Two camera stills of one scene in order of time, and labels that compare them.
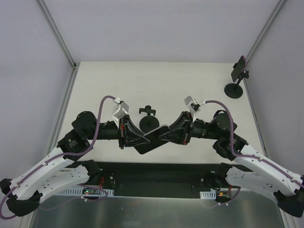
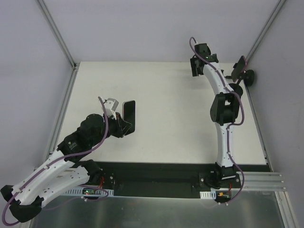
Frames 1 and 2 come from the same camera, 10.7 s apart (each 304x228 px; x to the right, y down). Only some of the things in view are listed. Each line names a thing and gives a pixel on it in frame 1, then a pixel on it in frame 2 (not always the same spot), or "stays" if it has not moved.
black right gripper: [187, 129] -> [194, 65]
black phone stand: [148, 123] -> [248, 77]
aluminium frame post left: [51, 21] stays
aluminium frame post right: [262, 33] stays
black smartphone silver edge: [155, 142] -> [128, 114]
